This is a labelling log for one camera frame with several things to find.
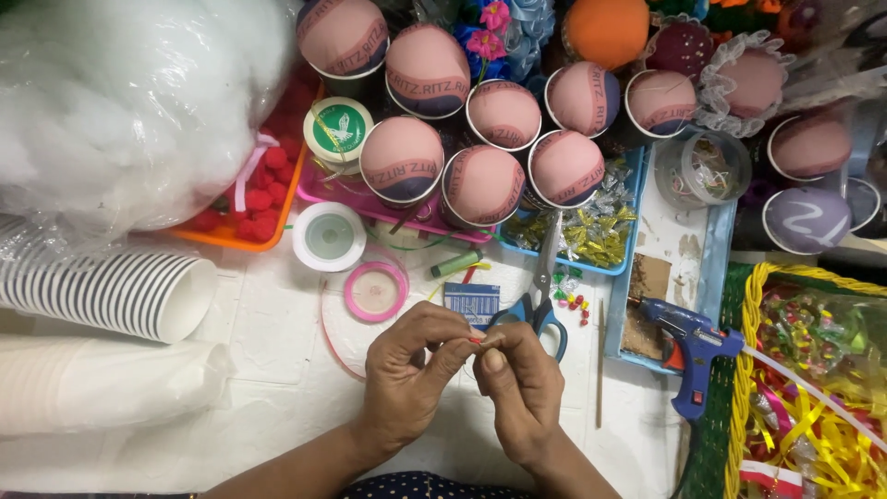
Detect dark polka dot clothing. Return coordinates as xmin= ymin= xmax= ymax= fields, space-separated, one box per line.
xmin=338 ymin=470 xmax=536 ymax=499

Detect thin red thread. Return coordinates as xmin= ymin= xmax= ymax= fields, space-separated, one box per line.
xmin=319 ymin=276 xmax=370 ymax=382

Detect orange pincushion ball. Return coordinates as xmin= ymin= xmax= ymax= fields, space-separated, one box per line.
xmin=560 ymin=0 xmax=651 ymax=72

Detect light blue long tray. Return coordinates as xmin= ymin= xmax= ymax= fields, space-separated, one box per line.
xmin=603 ymin=125 xmax=738 ymax=377

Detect pink pipe cleaner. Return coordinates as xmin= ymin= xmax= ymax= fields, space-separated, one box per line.
xmin=233 ymin=132 xmax=281 ymax=213

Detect pink lace trimmed pincushion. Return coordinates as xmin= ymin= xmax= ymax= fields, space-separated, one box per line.
xmin=695 ymin=30 xmax=796 ymax=139

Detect bag of coloured ribbons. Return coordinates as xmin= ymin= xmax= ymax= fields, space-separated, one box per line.
xmin=739 ymin=280 xmax=887 ymax=499

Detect wrapped stack of white cups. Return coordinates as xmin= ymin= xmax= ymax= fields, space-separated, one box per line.
xmin=0 ymin=335 xmax=234 ymax=439

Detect white glue stick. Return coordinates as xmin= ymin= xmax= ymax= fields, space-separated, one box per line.
xmin=740 ymin=344 xmax=887 ymax=453

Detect green label thread spool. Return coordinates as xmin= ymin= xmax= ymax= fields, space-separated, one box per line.
xmin=303 ymin=96 xmax=376 ymax=176

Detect white ribbon spool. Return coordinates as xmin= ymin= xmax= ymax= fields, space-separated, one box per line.
xmin=292 ymin=201 xmax=367 ymax=273

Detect person's right hand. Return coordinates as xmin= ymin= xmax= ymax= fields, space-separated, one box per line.
xmin=473 ymin=322 xmax=567 ymax=472

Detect blue handled scissors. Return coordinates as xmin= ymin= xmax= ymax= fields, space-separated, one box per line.
xmin=486 ymin=210 xmax=570 ymax=363

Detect pink ribbon spool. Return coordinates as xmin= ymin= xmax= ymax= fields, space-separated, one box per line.
xmin=343 ymin=261 xmax=410 ymax=324

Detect scatter of small coloured beads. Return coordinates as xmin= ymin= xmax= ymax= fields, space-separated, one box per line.
xmin=550 ymin=266 xmax=592 ymax=327

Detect heap of gold silver bows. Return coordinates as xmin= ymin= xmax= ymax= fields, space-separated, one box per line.
xmin=504 ymin=158 xmax=638 ymax=270

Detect purple pincushion cup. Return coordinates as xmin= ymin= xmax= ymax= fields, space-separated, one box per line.
xmin=761 ymin=186 xmax=853 ymax=256

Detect blue hot glue gun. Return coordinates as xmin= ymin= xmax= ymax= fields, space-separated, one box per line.
xmin=637 ymin=296 xmax=747 ymax=423

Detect stack of striped paper cups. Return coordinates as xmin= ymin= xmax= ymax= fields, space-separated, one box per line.
xmin=0 ymin=213 xmax=220 ymax=345

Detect green tube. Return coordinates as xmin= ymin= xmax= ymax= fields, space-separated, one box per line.
xmin=429 ymin=249 xmax=485 ymax=280

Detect blue plastic tray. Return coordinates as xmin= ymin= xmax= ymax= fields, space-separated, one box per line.
xmin=496 ymin=144 xmax=647 ymax=277

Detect plastic bag of white stuffing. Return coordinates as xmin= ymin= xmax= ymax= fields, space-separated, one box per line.
xmin=0 ymin=0 xmax=307 ymax=240

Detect pink plastic tray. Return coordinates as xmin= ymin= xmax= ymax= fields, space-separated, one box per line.
xmin=296 ymin=158 xmax=494 ymax=245

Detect blue needle packet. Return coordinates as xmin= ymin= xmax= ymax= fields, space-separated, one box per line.
xmin=443 ymin=281 xmax=502 ymax=327

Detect thin wooden stick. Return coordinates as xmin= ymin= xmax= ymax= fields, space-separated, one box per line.
xmin=595 ymin=298 xmax=606 ymax=430

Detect heap of red pompoms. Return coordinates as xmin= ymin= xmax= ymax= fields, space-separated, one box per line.
xmin=190 ymin=66 xmax=321 ymax=243

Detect clear plastic container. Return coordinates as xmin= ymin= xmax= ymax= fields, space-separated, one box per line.
xmin=653 ymin=129 xmax=753 ymax=210

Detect yellow green wicker basket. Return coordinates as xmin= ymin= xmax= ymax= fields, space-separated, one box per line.
xmin=671 ymin=261 xmax=887 ymax=499

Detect group of pink pincushion cups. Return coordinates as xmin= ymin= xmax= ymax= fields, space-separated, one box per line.
xmin=296 ymin=0 xmax=855 ymax=230

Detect bunch of fabric flowers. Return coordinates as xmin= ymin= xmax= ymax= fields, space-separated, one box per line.
xmin=449 ymin=0 xmax=557 ymax=87

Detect person's left hand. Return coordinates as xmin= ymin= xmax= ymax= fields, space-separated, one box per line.
xmin=359 ymin=301 xmax=485 ymax=456

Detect orange plastic tray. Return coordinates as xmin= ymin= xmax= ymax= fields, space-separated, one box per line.
xmin=165 ymin=82 xmax=327 ymax=252

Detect maroon lace trimmed pincushion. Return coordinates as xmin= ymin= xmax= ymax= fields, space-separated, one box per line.
xmin=639 ymin=14 xmax=716 ymax=79

